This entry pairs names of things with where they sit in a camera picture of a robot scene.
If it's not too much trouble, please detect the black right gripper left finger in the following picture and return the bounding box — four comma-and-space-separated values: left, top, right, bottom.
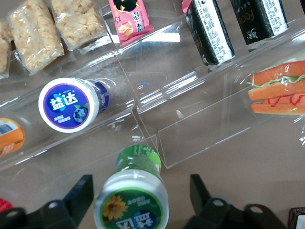
0, 174, 95, 229

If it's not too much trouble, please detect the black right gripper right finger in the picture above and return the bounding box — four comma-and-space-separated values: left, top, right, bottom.
183, 174, 288, 229

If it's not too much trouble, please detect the green gum jar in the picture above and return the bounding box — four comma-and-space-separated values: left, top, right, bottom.
93, 144, 170, 229

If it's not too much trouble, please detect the red gum jar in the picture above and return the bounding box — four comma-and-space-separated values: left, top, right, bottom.
0, 197, 13, 213

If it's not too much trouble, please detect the orange gum jar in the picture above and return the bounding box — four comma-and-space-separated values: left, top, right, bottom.
0, 117, 26, 158

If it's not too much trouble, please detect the blue gum jar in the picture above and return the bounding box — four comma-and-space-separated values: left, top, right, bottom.
38, 77, 111, 134

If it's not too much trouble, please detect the clear acrylic gum step shelf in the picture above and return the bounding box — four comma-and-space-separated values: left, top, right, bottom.
0, 49, 165, 178

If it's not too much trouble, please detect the dark wicker basket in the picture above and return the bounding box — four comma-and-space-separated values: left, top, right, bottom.
287, 207, 305, 229

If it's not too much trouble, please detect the clear acrylic snack step shelf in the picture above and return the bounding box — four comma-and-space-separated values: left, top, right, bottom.
112, 0, 305, 170

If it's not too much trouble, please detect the large wrapped triangle sandwich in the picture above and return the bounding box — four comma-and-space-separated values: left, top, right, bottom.
246, 60, 305, 117

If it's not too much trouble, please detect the rice cracker clear packet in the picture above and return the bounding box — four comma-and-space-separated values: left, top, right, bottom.
51, 0, 112, 55
0, 21, 13, 80
6, 0, 65, 76

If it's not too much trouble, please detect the black white carton box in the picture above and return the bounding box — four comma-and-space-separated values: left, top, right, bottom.
229, 0, 289, 46
185, 0, 236, 67

